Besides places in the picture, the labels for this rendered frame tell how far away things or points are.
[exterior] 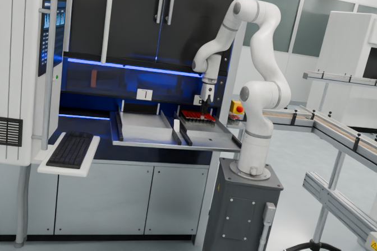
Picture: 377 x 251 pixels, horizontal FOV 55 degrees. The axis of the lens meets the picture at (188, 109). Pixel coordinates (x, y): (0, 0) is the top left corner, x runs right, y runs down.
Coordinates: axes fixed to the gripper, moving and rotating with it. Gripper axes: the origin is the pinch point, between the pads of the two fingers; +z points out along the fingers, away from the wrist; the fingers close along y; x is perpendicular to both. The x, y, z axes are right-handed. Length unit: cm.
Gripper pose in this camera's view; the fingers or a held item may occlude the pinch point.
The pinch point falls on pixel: (203, 108)
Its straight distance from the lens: 208.3
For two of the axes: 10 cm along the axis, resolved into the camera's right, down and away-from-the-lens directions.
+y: -2.4, -2.9, 9.3
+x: -9.6, -0.9, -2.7
